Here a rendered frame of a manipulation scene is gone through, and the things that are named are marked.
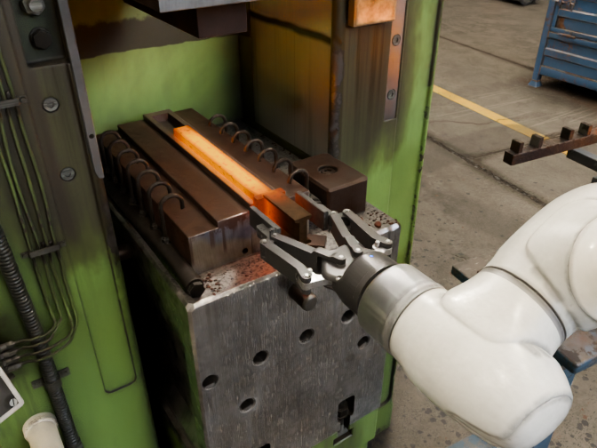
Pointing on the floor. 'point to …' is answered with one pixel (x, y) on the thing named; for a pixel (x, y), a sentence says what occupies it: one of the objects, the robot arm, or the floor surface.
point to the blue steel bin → (569, 44)
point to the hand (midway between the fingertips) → (285, 216)
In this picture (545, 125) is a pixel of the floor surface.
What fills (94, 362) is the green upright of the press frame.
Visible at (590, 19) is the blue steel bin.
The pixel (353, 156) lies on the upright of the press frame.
